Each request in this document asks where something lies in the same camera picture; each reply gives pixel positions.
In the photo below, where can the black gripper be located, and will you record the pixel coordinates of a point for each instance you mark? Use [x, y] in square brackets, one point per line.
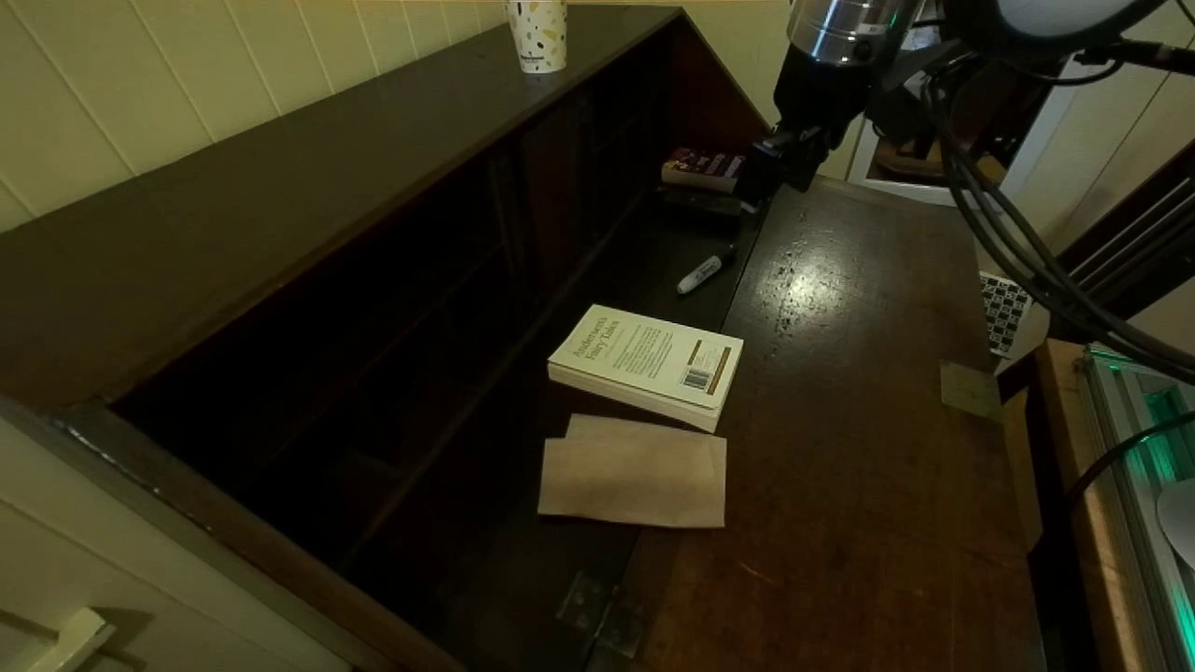
[822, 97]

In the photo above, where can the black marker pen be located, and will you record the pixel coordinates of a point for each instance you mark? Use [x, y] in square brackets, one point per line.
[704, 270]

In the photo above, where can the polka dot paper cup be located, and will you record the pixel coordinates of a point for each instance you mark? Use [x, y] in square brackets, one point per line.
[540, 35]

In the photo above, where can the Franka robot arm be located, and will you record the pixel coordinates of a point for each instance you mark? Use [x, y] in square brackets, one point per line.
[1070, 14]

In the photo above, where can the black flat case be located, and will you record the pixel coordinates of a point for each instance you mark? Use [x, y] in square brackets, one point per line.
[704, 203]

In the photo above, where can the white paperback book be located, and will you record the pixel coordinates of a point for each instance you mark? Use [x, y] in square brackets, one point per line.
[647, 359]

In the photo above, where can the white perforated panel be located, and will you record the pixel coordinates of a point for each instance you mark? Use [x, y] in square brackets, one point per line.
[1007, 310]

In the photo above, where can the small beige paper note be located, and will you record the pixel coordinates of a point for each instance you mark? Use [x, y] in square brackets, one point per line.
[968, 391]

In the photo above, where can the brown paper envelope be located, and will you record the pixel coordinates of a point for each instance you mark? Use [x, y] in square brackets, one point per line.
[637, 478]

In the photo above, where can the green lit control box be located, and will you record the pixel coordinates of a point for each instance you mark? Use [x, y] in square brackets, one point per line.
[1158, 423]

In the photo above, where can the wooden side table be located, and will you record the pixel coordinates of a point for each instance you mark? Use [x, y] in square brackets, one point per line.
[1070, 523]

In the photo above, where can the brass desk hinge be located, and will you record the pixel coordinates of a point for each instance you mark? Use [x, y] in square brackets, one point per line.
[602, 615]

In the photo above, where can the dark wooden secretary desk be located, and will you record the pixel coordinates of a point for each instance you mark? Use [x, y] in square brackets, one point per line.
[249, 235]

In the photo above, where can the dark wooden bed frame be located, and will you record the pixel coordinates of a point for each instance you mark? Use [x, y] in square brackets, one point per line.
[1124, 248]

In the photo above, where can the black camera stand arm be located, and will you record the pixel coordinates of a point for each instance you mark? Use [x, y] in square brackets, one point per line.
[1142, 55]

